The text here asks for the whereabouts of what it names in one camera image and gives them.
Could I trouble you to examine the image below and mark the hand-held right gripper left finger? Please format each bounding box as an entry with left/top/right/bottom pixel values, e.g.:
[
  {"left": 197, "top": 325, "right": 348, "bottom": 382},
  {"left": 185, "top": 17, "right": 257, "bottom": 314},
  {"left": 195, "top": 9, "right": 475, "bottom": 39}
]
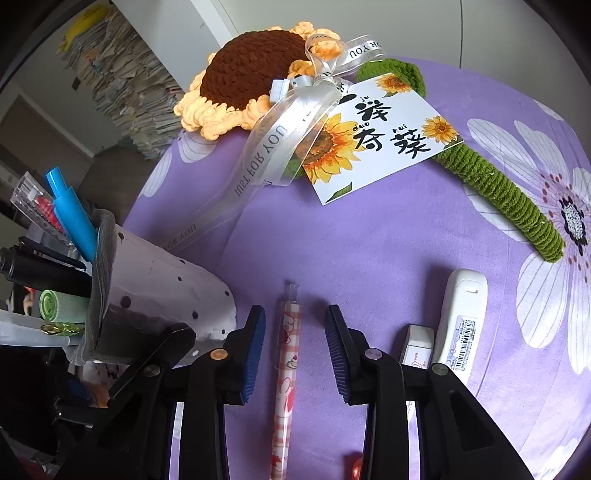
[{"left": 55, "top": 305, "right": 267, "bottom": 480}]

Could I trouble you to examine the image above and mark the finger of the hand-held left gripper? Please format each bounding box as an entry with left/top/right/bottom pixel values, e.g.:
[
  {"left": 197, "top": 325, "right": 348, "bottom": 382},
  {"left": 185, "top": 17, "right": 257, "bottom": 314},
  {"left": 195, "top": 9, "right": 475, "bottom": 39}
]
[{"left": 51, "top": 369, "right": 118, "bottom": 428}]

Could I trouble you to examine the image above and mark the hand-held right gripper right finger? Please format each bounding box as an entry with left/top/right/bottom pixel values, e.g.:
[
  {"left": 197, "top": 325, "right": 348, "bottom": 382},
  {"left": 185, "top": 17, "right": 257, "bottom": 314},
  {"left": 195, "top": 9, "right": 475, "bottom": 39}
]
[{"left": 324, "top": 304, "right": 536, "bottom": 480}]

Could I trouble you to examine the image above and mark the pink patterned pen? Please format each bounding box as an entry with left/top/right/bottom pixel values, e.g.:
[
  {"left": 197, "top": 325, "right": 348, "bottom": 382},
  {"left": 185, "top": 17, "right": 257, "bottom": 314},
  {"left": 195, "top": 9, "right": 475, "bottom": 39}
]
[{"left": 270, "top": 281, "right": 304, "bottom": 480}]

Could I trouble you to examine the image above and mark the white eraser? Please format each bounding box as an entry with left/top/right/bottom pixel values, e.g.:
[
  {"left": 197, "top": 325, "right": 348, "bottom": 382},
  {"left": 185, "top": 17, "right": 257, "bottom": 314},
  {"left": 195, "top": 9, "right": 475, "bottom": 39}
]
[{"left": 399, "top": 324, "right": 436, "bottom": 368}]

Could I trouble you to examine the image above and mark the clear pen with gold clip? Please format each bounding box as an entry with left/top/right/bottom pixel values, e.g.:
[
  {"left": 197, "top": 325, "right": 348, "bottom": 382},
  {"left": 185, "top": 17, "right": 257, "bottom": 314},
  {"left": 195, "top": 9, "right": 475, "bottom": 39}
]
[{"left": 0, "top": 309, "right": 85, "bottom": 350}]

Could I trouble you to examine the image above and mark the yellow-green pen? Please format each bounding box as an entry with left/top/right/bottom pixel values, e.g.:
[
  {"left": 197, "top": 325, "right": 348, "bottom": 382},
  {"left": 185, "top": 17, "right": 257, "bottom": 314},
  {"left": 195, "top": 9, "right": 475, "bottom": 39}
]
[{"left": 39, "top": 288, "right": 91, "bottom": 324}]

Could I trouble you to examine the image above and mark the orange red marker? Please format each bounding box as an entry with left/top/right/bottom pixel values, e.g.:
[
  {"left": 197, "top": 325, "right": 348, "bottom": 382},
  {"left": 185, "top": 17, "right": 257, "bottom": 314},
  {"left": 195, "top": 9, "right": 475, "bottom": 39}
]
[{"left": 345, "top": 452, "right": 366, "bottom": 480}]

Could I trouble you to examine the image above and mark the grey dotted pen holder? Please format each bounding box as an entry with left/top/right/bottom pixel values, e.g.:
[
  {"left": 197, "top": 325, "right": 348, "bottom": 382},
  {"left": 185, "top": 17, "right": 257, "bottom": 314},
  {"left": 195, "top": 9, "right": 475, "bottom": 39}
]
[{"left": 81, "top": 209, "right": 237, "bottom": 365}]

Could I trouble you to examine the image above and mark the thick black pen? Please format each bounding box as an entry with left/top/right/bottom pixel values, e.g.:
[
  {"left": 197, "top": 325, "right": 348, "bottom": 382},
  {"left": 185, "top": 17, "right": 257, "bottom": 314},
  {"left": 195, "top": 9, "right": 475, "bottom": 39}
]
[{"left": 0, "top": 247, "right": 93, "bottom": 297}]

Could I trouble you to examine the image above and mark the white correction tape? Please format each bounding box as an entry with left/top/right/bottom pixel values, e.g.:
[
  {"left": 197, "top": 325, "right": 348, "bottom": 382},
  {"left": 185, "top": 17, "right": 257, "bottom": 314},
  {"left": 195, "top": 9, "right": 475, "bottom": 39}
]
[{"left": 431, "top": 269, "right": 489, "bottom": 384}]

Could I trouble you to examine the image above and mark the thin black pen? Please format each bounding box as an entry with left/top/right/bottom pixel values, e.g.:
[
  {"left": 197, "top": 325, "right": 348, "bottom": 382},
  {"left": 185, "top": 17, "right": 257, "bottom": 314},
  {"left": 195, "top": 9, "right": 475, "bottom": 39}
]
[{"left": 17, "top": 236, "right": 88, "bottom": 272}]

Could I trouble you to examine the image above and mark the blue pen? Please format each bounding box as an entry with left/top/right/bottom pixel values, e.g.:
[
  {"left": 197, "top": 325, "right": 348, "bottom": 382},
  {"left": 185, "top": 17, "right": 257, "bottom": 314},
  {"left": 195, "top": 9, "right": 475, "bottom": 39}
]
[{"left": 45, "top": 167, "right": 99, "bottom": 265}]

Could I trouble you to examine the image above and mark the purple floral tablecloth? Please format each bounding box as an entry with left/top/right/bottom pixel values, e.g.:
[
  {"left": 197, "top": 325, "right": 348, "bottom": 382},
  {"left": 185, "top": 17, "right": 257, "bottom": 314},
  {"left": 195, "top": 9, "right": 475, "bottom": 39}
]
[{"left": 122, "top": 55, "right": 591, "bottom": 480}]

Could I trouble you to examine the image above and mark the clear printed ribbon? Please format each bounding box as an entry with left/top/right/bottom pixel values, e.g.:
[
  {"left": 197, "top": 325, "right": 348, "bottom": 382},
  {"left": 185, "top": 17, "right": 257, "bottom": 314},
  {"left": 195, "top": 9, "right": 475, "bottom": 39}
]
[{"left": 182, "top": 33, "right": 387, "bottom": 253}]

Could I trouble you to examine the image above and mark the grey-green cloth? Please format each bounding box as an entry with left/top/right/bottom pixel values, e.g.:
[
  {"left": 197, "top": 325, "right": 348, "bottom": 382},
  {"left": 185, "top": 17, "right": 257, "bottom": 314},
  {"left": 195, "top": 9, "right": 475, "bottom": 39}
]
[{"left": 79, "top": 148, "right": 162, "bottom": 217}]

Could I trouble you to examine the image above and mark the sunflower gift card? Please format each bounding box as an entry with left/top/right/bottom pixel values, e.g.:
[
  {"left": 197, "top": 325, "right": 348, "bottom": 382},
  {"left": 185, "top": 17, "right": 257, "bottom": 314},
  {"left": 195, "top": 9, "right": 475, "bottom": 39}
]
[{"left": 302, "top": 78, "right": 464, "bottom": 206}]

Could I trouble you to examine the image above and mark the wooden door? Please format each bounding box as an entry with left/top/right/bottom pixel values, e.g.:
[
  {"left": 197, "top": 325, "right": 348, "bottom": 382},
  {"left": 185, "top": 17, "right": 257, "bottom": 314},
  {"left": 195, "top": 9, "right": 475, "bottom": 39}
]
[{"left": 0, "top": 92, "right": 93, "bottom": 161}]

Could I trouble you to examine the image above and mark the crochet sunflower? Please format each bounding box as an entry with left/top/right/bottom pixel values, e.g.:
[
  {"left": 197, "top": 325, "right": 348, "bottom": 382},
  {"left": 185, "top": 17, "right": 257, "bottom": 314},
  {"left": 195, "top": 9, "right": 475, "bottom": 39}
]
[{"left": 174, "top": 21, "right": 565, "bottom": 264}]

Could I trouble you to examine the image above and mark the tall pile of papers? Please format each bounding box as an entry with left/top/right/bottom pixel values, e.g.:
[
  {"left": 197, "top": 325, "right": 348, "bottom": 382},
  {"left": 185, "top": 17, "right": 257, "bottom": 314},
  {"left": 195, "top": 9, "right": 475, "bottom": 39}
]
[{"left": 58, "top": 7, "right": 186, "bottom": 161}]

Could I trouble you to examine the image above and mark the yellow plush toy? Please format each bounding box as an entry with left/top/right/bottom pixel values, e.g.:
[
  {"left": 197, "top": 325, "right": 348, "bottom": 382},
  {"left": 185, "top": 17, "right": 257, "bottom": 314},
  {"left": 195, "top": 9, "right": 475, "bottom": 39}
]
[{"left": 64, "top": 2, "right": 110, "bottom": 41}]

